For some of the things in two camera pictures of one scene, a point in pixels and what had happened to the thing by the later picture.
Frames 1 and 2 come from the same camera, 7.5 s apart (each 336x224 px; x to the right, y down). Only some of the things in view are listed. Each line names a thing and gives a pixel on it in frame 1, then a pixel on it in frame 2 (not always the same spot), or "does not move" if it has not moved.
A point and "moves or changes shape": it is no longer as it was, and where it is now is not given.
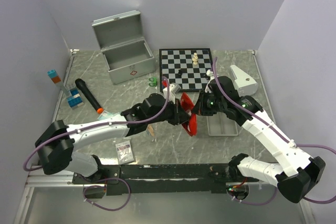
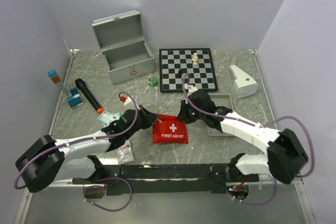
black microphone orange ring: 81,84 does not move
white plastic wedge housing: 244,84 does not move
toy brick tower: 72,94 does not move
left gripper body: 173,112 -> 144,121
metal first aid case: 126,54 does not move
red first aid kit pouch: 191,126 moves or changes shape
